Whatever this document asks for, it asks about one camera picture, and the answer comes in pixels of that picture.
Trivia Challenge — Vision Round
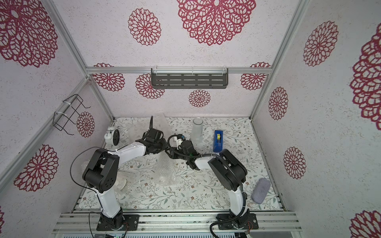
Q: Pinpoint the grey slotted wall shelf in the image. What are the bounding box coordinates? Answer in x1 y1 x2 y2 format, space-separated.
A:
151 68 229 89

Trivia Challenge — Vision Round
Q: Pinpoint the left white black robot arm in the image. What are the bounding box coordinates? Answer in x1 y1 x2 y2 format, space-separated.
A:
82 128 167 220

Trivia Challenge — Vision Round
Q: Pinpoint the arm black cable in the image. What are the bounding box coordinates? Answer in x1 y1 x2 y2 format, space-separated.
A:
69 115 154 194
167 133 248 238

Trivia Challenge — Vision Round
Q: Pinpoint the back clear glass vase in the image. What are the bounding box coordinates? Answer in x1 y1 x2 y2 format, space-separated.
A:
191 117 203 144

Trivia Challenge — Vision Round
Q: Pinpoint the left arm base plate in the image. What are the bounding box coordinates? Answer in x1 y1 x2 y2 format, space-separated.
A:
96 214 140 232

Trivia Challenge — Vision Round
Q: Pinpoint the grey oval sponge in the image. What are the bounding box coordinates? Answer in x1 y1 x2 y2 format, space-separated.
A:
251 178 271 204

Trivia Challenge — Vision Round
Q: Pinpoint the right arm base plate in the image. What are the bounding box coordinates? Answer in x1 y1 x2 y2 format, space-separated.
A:
218 211 259 230

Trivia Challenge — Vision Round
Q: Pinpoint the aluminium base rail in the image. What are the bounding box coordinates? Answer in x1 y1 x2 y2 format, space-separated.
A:
52 211 302 235

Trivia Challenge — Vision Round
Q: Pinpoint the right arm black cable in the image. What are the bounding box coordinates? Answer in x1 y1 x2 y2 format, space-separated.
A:
167 133 248 238

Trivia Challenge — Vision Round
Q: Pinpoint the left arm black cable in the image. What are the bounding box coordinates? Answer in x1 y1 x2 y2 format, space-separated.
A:
69 115 154 194

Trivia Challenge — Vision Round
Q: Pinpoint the black wire wall basket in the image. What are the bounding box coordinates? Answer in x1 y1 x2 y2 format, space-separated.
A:
52 94 90 136

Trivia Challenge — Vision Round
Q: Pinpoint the blue tape dispenser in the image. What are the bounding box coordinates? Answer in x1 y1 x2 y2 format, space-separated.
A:
213 130 223 153

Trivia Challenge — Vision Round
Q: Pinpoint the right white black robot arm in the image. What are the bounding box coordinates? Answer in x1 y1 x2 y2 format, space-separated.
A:
165 140 248 218

